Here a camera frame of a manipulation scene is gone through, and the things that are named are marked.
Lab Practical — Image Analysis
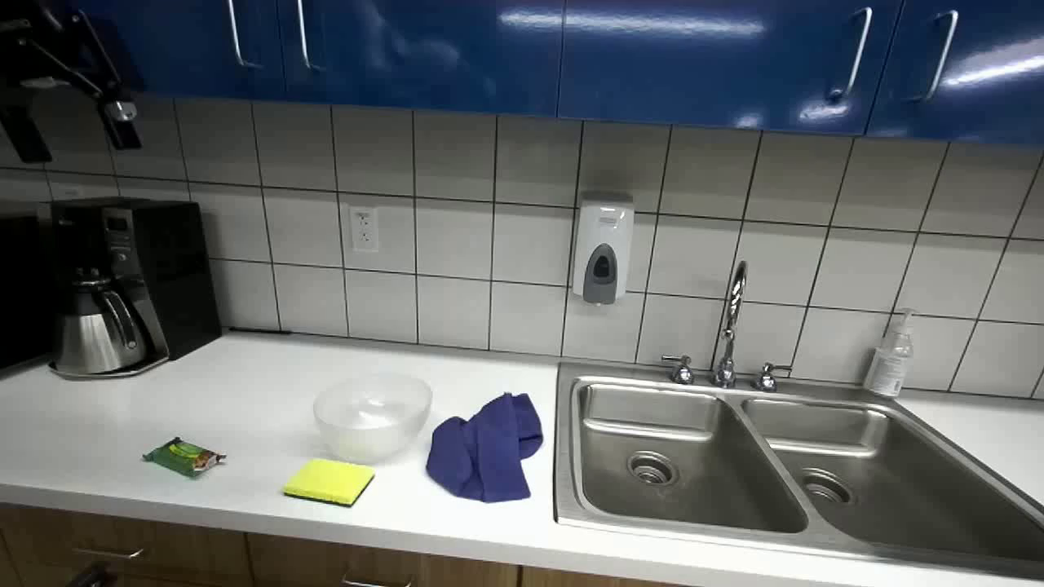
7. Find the black coffee maker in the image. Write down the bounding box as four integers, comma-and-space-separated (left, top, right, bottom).
46, 194, 229, 386

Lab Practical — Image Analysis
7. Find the chrome faucet handle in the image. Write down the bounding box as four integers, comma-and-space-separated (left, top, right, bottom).
751, 359, 795, 394
664, 353, 703, 389

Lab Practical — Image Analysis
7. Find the blue cloth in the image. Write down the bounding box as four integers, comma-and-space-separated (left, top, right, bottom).
424, 389, 548, 504

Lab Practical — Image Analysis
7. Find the yellow sponge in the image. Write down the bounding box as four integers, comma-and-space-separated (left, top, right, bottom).
281, 454, 380, 513

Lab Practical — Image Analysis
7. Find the chrome faucet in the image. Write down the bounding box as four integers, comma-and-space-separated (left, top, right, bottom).
709, 256, 754, 392

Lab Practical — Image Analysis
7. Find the steel coffee carafe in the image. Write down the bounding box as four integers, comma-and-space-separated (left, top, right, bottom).
53, 267, 152, 379

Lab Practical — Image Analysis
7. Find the white wall soap dispenser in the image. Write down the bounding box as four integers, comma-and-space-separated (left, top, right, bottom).
568, 192, 640, 311

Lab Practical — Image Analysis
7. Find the green packet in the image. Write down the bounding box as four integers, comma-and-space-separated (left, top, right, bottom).
142, 432, 229, 482

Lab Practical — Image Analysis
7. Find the silver cabinet handle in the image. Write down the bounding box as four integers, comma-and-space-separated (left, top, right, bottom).
221, 0, 266, 75
292, 0, 321, 75
918, 7, 967, 109
824, 3, 877, 109

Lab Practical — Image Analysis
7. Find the stainless steel double sink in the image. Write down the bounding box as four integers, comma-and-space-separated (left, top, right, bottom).
552, 359, 1044, 579

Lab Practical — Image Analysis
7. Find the wooden drawer front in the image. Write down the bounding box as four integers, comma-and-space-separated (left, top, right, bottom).
0, 503, 255, 587
515, 564, 681, 587
244, 532, 524, 587

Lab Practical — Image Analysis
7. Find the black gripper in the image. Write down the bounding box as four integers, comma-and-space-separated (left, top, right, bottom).
0, 0, 148, 165

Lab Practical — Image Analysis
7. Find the blue cabinet door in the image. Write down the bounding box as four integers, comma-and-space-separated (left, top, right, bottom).
266, 0, 571, 122
64, 0, 274, 109
864, 0, 1044, 150
558, 0, 906, 141

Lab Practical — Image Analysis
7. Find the clear plastic bowl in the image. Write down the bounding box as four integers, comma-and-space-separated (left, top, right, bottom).
309, 367, 436, 466

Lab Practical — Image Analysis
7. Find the black microwave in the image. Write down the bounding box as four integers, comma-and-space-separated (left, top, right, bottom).
0, 209, 59, 379

